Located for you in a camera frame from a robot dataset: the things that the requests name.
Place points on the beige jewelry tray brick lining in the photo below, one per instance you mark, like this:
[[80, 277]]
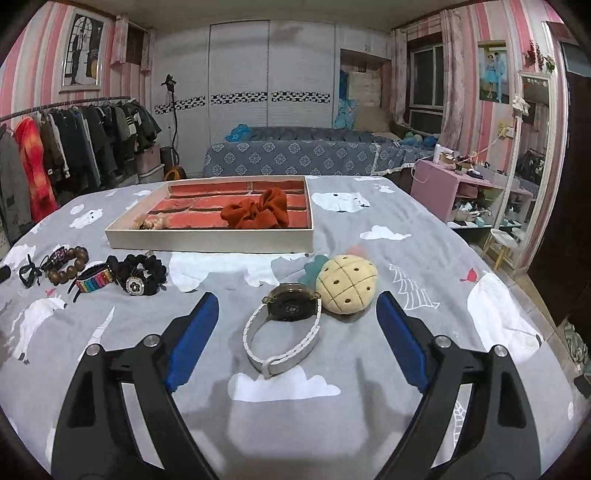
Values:
[[185, 216]]

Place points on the couple photo poster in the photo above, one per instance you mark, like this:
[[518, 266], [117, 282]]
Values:
[[493, 72]]

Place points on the white small stool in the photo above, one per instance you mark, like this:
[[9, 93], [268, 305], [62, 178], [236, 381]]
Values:
[[505, 245]]

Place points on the yellow pineapple plush toy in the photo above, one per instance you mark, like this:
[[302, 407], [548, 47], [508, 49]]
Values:
[[346, 283]]

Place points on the clothes rack with garments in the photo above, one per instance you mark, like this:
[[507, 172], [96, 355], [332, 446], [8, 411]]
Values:
[[61, 151]]

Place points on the storage boxes by rack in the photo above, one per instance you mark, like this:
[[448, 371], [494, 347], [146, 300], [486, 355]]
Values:
[[149, 167]]

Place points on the window with dark frame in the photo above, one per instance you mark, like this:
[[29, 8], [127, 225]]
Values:
[[426, 88]]

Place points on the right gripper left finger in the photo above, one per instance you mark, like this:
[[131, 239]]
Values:
[[94, 438]]

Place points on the black scrunchie with flower charm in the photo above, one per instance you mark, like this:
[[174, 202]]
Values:
[[138, 275]]

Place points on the framed wedding picture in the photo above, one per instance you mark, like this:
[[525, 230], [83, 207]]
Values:
[[81, 65]]

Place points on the rust orange scrunchie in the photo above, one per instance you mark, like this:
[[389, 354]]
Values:
[[267, 212]]

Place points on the white strap wristwatch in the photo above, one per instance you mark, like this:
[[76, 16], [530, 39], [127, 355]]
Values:
[[286, 305]]

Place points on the blue patterned bed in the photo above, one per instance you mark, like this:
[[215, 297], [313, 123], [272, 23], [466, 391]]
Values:
[[311, 151]]

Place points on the white wardrobe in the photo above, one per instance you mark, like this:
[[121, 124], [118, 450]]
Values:
[[258, 73]]

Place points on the pink curtain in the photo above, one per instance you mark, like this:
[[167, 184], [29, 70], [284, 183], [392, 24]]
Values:
[[454, 80]]

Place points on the pink side table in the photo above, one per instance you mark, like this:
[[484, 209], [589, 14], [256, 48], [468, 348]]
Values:
[[464, 202]]

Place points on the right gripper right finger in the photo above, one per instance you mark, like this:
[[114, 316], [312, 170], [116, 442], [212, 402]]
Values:
[[498, 439]]

